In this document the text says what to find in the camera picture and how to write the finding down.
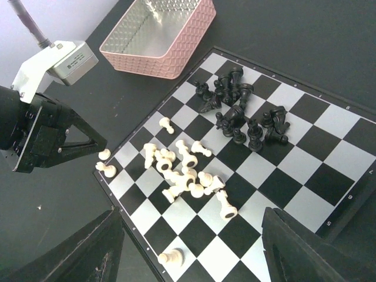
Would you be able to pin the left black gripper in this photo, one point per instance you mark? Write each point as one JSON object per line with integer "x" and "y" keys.
{"x": 42, "y": 143}

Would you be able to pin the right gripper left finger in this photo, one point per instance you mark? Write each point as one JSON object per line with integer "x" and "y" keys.
{"x": 91, "y": 254}

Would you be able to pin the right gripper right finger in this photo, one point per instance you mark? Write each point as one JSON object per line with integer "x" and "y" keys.
{"x": 295, "y": 253}

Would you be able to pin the white rook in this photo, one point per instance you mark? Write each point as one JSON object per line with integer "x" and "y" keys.
{"x": 108, "y": 170}

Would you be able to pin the white chess piece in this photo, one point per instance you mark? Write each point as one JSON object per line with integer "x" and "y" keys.
{"x": 174, "y": 257}

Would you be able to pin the pile of white chess pieces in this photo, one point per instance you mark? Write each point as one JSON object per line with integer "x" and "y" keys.
{"x": 177, "y": 165}

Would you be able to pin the pile of black chess pieces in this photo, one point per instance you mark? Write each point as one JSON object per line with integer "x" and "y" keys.
{"x": 231, "y": 91}

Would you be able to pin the pink square tin box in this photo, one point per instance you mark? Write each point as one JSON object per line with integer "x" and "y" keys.
{"x": 157, "y": 38}

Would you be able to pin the black and silver chessboard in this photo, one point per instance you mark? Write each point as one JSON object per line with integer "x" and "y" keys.
{"x": 328, "y": 162}

